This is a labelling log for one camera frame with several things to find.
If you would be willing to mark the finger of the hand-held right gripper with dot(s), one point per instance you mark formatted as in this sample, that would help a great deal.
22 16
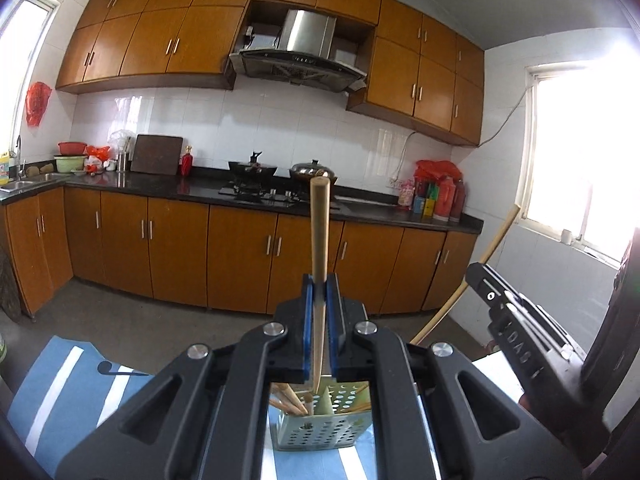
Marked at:
525 330

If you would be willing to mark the large red plastic bag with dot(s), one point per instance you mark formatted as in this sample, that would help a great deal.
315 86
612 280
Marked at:
437 170

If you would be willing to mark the red basin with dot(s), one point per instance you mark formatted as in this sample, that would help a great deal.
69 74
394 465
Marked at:
71 148

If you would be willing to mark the green basin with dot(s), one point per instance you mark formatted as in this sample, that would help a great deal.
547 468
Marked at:
70 164

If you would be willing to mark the pink plastic jar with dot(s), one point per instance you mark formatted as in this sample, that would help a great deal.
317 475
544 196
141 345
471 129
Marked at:
406 195

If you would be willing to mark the steel utensil cup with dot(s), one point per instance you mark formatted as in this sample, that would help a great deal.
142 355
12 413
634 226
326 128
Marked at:
123 162

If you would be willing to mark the white plastic bag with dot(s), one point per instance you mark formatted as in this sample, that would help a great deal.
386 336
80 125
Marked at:
121 141

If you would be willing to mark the bright side window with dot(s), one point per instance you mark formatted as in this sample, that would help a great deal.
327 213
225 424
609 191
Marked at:
585 160

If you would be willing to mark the small red bottle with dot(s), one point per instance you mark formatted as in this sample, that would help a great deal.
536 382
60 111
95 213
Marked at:
186 162

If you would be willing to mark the red bag on wall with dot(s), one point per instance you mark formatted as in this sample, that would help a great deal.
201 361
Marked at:
38 105

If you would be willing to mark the steel range hood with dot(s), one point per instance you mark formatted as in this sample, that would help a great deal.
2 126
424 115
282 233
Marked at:
305 45

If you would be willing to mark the single bamboo chopstick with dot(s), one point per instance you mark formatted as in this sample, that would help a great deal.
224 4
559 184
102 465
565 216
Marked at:
319 240
492 245

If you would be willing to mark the black wok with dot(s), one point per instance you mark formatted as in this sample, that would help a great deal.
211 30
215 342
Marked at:
252 170

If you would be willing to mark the wooden kitchen cabinets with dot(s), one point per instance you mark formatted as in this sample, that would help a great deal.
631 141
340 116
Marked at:
150 40
180 255

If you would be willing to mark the wooden lower kitchen cabinets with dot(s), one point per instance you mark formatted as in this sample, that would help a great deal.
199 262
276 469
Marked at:
180 255

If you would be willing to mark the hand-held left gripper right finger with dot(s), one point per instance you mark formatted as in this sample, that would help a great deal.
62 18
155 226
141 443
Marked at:
334 330

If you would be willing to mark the dark wooden cutting board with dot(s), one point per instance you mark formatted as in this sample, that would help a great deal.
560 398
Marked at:
156 155

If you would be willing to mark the green perforated utensil holder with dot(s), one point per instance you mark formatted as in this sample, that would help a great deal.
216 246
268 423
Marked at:
320 430

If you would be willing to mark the dark cloth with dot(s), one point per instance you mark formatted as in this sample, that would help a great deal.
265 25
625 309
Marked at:
10 285

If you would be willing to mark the row of condiment bottles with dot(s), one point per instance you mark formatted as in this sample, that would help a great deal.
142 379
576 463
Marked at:
447 200

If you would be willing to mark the dark pot with lid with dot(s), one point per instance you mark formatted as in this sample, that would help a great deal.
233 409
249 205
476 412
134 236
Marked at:
312 172

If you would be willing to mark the yellow dish soap bottle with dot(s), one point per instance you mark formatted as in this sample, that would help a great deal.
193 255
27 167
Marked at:
4 169

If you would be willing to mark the window beside sink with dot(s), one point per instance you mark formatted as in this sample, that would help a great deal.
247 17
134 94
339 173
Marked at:
30 60

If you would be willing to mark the steel faucet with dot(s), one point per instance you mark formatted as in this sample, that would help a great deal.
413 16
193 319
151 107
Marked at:
19 160

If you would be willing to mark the white cup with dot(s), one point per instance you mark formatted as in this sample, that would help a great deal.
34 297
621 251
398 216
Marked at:
566 236

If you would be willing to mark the steel sink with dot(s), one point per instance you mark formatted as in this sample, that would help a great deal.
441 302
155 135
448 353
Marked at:
30 182

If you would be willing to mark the black kitchen countertop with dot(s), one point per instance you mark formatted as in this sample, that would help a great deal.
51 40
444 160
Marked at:
200 190

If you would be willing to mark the black gas stove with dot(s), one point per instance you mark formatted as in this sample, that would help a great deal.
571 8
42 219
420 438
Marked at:
260 195

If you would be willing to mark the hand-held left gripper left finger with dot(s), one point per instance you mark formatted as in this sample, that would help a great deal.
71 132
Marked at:
308 330

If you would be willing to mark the wooden upper kitchen cabinets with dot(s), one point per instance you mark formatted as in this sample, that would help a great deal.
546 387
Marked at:
150 40

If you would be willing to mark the blue striped tablecloth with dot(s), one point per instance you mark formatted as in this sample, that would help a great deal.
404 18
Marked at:
55 385

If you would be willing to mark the group of bamboo chopsticks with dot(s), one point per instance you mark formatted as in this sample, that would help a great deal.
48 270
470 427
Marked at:
290 400

